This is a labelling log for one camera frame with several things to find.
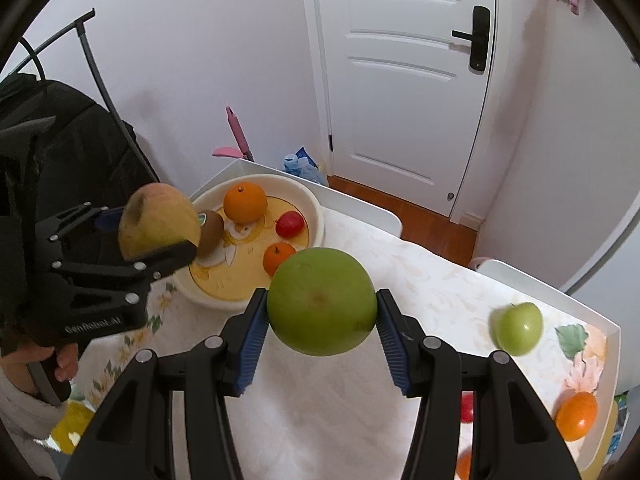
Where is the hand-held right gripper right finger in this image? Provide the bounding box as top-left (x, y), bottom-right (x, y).
top-left (375, 288), bottom-right (576, 480)

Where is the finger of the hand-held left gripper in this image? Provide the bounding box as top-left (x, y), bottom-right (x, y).
top-left (50, 239), bottom-right (197, 288)
top-left (47, 203), bottom-right (126, 262)

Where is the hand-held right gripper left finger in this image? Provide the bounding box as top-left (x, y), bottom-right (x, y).
top-left (72, 287), bottom-right (271, 480)

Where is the yellow apple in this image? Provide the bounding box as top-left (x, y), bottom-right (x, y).
top-left (117, 183), bottom-right (202, 261)

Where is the brown kiwi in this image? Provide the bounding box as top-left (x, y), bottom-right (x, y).
top-left (196, 210), bottom-right (226, 256)

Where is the cream bear print bowl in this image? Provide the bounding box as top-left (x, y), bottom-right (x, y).
top-left (186, 174), bottom-right (325, 311)

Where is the green apple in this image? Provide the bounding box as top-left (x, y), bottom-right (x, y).
top-left (266, 247), bottom-right (378, 357)
top-left (489, 302), bottom-right (544, 356)

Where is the orange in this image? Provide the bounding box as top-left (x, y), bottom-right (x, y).
top-left (223, 182), bottom-right (268, 225)
top-left (555, 391), bottom-right (599, 442)

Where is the person's left forearm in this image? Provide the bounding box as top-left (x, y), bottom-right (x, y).
top-left (0, 362), bottom-right (65, 480)

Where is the person's left hand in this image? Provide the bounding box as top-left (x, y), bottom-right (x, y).
top-left (0, 330), bottom-right (80, 383)

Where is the black backpack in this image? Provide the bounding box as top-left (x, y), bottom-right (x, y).
top-left (0, 74), bottom-right (162, 281)

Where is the floral tablecloth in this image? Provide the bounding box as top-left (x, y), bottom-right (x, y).
top-left (60, 210), bottom-right (608, 480)

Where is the pink plastic tool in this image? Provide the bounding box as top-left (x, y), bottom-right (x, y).
top-left (212, 106), bottom-right (256, 162)

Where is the white rimmed table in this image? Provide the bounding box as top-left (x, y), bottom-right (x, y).
top-left (65, 159), bottom-right (622, 480)

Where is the black metal rack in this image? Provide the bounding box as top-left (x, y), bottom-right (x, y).
top-left (10, 9), bottom-right (161, 181)

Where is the blue plastic bag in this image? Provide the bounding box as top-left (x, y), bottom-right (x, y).
top-left (280, 147), bottom-right (329, 187)

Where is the white panel door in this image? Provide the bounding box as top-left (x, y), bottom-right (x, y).
top-left (300, 0), bottom-right (501, 223)

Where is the black door lock handle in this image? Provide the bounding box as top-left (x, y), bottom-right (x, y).
top-left (451, 6), bottom-right (492, 72)

